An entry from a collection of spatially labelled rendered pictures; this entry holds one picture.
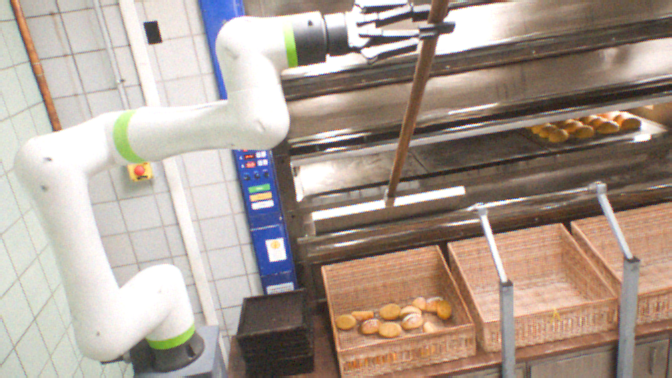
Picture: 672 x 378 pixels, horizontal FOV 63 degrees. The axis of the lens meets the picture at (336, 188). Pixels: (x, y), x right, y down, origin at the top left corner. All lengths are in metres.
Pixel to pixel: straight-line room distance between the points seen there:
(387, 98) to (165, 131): 1.37
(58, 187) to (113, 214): 1.32
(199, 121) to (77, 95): 1.37
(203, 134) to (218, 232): 1.44
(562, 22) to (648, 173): 0.87
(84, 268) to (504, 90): 1.82
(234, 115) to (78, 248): 0.46
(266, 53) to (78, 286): 0.65
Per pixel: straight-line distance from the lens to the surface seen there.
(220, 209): 2.42
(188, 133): 1.09
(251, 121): 0.97
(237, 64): 0.97
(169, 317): 1.44
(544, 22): 2.50
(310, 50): 0.98
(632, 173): 2.90
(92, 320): 1.32
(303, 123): 2.30
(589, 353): 2.50
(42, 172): 1.19
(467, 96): 2.41
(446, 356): 2.31
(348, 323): 2.51
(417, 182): 2.46
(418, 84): 1.21
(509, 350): 2.24
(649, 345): 2.62
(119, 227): 2.53
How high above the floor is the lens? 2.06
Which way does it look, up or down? 21 degrees down
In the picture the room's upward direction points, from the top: 9 degrees counter-clockwise
